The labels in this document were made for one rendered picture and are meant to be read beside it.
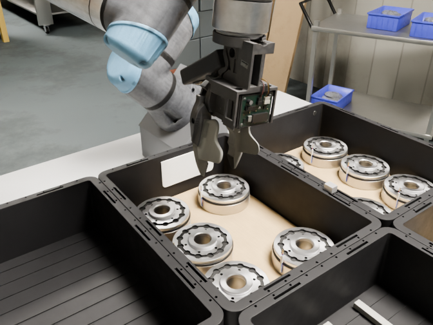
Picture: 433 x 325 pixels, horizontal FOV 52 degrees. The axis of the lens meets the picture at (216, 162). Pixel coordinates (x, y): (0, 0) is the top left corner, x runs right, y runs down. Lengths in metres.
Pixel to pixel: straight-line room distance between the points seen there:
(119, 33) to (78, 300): 0.40
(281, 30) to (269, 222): 2.80
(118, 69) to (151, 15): 0.49
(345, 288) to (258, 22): 0.39
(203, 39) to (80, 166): 2.93
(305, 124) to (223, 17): 0.58
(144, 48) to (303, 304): 0.39
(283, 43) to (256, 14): 2.95
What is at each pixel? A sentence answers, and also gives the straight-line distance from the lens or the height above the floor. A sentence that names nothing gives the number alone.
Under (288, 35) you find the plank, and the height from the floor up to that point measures 0.52.
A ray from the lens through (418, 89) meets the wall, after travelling 3.47.
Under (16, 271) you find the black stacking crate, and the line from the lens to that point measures 0.81.
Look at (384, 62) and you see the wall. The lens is 3.57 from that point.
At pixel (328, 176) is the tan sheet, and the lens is 1.01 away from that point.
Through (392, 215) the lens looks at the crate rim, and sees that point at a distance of 0.74.
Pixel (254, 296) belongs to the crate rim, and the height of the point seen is 0.93.
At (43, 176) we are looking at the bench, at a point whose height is 0.70.
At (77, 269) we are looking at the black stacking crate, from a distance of 0.78.
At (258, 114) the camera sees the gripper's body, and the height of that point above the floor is 1.10.
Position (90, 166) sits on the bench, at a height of 0.70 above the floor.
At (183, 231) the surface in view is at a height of 0.86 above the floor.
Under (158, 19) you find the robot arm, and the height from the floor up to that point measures 1.22.
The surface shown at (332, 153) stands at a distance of 1.04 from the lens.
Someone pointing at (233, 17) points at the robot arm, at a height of 1.23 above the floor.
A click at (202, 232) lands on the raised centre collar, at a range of 0.76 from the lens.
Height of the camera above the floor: 1.34
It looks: 30 degrees down
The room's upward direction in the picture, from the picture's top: straight up
